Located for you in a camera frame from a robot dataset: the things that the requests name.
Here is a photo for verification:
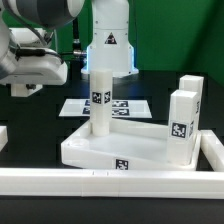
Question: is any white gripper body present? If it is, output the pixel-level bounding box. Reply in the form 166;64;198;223
0;49;68;85

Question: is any white desk top tray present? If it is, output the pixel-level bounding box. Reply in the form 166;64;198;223
61;119;201;171

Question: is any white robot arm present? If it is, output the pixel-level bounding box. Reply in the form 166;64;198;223
0;0;138;85

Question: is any white left fence piece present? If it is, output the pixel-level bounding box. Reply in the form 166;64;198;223
0;126;8;152

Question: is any tag sheet on table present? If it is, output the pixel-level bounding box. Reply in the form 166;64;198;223
59;99;152;118

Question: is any white front fence bar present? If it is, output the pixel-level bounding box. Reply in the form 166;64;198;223
0;168;224;199

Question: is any white fence bar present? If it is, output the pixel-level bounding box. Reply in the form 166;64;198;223
201;130;224;172
0;168;224;199

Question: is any white right fence bar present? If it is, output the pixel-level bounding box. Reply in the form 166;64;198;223
201;130;224;172

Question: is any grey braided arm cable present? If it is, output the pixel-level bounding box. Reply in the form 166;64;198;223
3;6;64;64

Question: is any black cable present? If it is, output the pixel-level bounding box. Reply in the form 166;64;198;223
61;16;88;59

